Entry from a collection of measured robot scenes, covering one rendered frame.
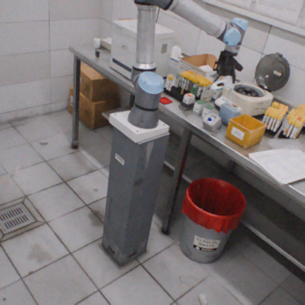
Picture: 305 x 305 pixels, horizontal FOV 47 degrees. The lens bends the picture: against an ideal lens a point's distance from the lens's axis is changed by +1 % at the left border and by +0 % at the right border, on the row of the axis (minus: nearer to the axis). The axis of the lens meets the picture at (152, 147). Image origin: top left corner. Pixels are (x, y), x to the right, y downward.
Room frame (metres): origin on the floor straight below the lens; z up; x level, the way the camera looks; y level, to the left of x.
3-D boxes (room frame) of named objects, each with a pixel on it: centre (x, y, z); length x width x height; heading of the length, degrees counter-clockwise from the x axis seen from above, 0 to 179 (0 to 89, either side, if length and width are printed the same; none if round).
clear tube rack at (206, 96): (2.00, -0.19, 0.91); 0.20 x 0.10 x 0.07; 47
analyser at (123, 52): (2.21, 0.17, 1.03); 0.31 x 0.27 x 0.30; 47
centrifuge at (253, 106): (1.93, -0.47, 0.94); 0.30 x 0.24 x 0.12; 128
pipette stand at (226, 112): (1.70, -0.37, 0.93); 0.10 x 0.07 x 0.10; 42
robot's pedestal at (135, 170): (1.50, 0.07, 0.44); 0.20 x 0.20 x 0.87; 47
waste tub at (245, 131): (1.56, -0.44, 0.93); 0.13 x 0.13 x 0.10; 46
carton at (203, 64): (2.22, -0.25, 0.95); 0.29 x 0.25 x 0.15; 137
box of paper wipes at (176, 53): (2.49, -0.04, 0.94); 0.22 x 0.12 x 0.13; 51
